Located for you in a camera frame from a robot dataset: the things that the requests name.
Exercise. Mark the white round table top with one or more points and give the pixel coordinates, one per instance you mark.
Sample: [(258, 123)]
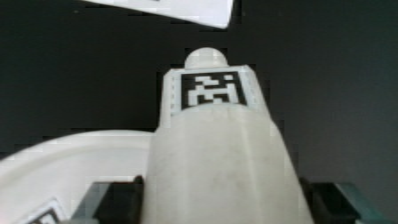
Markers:
[(57, 176)]

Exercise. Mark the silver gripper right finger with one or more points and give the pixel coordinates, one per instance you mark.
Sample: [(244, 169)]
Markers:
[(338, 204)]

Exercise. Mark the white cylindrical table leg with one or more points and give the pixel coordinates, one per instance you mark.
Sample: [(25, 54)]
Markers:
[(221, 179)]

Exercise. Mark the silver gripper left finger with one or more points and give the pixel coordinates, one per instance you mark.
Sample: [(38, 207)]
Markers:
[(111, 205)]

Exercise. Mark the white cross-shaped table base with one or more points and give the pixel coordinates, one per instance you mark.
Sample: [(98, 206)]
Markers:
[(207, 12)]

